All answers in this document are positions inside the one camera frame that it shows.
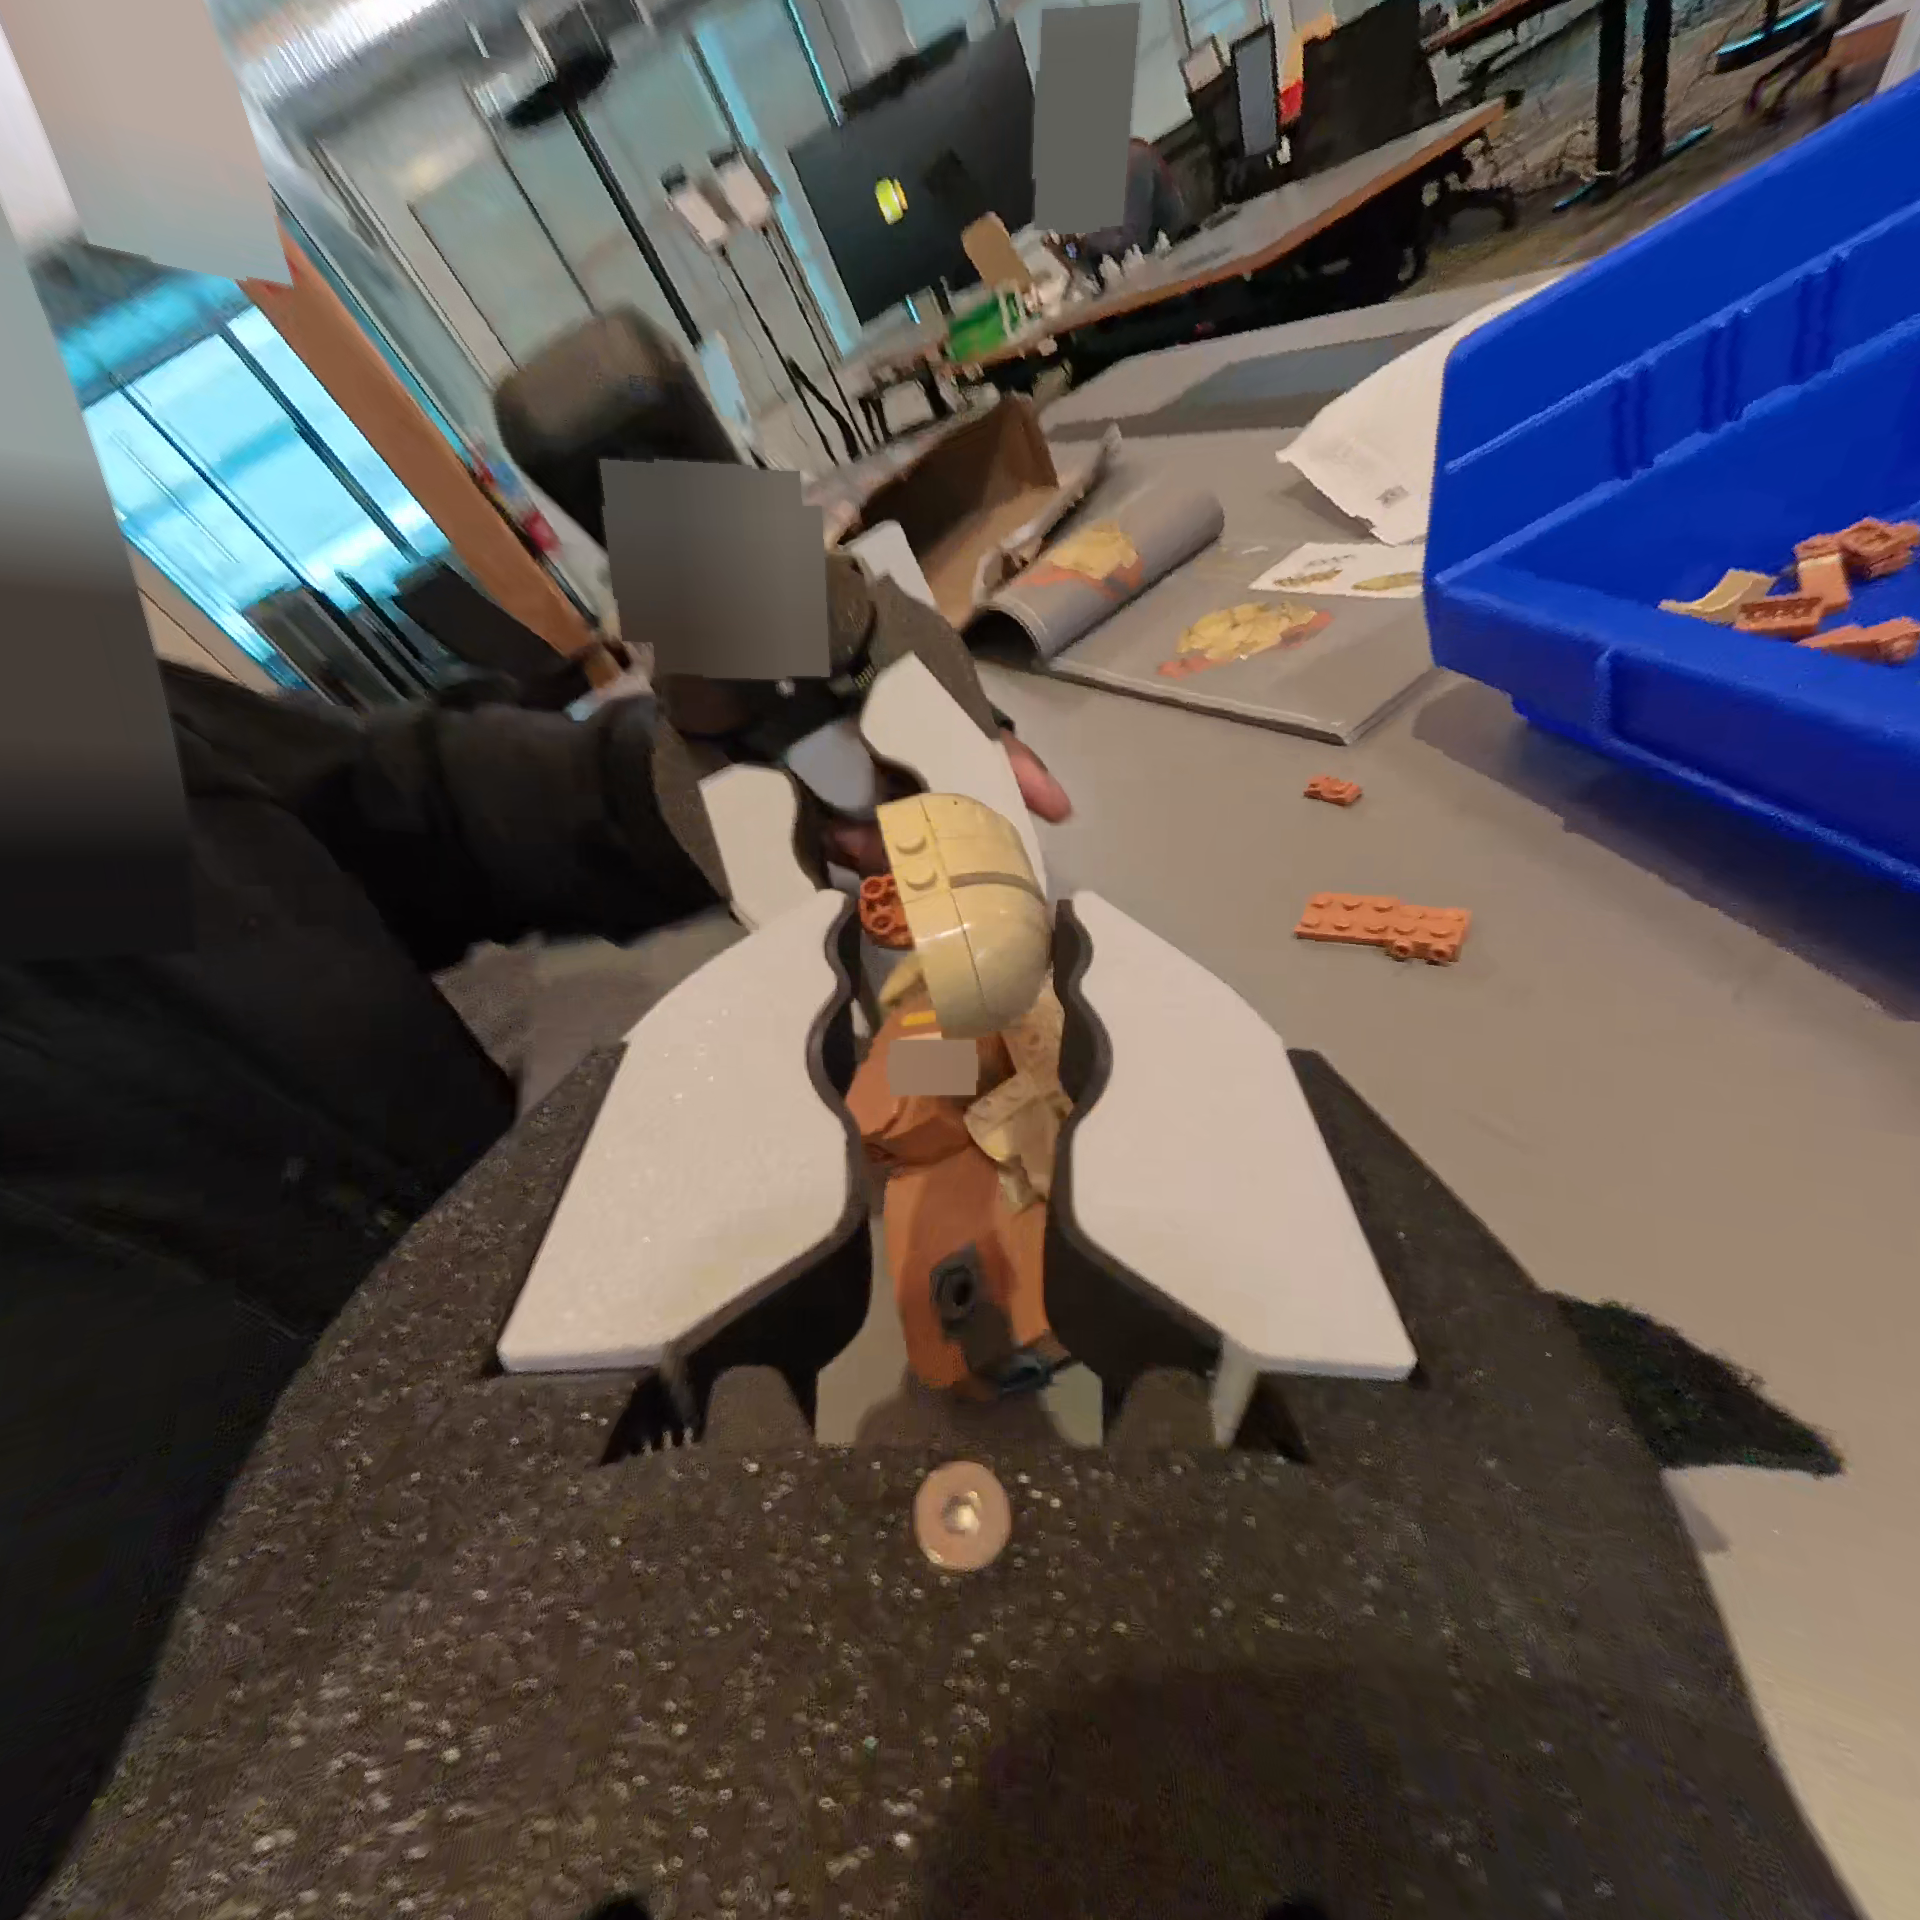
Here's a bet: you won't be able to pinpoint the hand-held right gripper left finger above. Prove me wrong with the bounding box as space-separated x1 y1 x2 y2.
498 891 872 1374

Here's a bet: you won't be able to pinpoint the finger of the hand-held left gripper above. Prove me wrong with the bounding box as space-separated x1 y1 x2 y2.
863 654 1056 872
698 764 830 931

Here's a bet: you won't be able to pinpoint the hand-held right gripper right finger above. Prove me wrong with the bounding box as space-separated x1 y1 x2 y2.
1050 891 1420 1448

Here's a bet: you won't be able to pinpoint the tan curved brick assembly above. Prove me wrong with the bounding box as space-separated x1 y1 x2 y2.
858 790 1050 1042

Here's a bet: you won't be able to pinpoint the brown and tan brick figure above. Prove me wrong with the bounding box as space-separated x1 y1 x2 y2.
838 985 1075 1403

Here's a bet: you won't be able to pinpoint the person's left forearm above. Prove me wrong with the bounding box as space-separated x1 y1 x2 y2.
160 657 741 971

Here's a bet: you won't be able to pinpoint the wooden-edged office desk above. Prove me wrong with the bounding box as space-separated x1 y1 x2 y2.
855 93 1512 394

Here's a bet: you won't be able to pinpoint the open cardboard box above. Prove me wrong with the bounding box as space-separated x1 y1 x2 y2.
838 389 1121 633

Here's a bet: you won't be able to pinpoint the grey instruction booklet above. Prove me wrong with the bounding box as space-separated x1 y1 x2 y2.
964 476 1453 749

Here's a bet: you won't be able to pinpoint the black floor lamp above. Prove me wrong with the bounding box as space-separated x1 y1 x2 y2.
502 43 698 318

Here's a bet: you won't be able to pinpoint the brown brick plate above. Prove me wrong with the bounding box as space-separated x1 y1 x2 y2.
1293 888 1473 968

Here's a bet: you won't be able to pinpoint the large black screen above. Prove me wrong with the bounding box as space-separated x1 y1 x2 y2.
787 18 1039 328

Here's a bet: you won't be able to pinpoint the small printed paper sheet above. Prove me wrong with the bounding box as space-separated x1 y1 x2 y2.
1247 539 1428 602

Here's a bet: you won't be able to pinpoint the person's black jacket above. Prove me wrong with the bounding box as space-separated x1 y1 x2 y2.
0 902 530 1920

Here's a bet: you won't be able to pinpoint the white paper sheets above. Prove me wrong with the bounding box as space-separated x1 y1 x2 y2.
1275 318 1507 547

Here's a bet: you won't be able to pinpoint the computer monitor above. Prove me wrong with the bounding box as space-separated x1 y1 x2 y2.
1228 18 1285 162

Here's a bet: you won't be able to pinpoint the blue plastic bin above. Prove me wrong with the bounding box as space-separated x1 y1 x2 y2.
1420 70 1920 888

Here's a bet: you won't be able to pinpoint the black office chair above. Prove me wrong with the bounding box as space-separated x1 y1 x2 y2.
1285 0 1445 140

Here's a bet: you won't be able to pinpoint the pile of small bricks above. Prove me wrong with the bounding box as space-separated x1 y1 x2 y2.
1658 516 1920 667

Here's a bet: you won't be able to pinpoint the wooden post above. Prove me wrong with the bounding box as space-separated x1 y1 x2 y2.
268 237 620 679

